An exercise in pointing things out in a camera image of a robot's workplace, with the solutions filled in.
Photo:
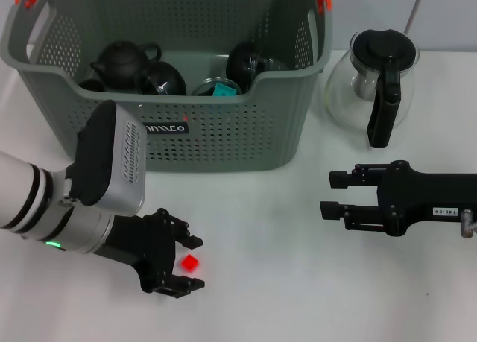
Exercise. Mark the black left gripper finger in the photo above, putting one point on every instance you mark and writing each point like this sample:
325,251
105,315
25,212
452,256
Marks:
182,287
186,237

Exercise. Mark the glass teacup black holder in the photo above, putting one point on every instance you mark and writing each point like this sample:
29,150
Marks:
164,79
242,64
206,88

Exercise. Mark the grey perforated plastic storage bin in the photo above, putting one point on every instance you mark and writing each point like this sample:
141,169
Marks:
223,133

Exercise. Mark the teal square toy brick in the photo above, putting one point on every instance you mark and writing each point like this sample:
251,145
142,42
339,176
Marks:
224,89

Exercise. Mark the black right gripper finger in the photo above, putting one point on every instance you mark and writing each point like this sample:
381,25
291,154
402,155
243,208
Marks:
331,210
340,180

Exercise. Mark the black clay teapot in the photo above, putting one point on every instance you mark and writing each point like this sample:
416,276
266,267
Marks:
119,66

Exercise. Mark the small red toy brick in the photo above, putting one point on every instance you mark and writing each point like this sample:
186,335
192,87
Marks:
190,263

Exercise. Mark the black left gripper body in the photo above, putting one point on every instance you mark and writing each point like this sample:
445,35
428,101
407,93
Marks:
145,249

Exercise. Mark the glass coffee pot black lid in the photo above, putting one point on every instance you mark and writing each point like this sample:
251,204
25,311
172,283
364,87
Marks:
384,47

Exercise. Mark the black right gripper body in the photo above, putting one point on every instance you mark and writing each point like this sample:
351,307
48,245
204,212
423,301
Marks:
428,196

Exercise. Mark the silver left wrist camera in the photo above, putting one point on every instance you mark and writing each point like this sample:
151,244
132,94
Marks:
100,159

